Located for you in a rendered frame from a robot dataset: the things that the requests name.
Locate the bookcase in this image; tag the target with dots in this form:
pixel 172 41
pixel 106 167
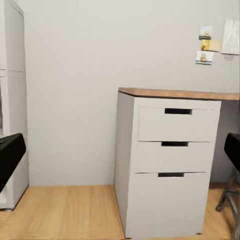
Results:
pixel 13 95

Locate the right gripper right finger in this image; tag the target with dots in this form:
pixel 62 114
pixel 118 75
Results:
pixel 232 149

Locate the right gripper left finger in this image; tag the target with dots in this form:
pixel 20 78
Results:
pixel 12 149

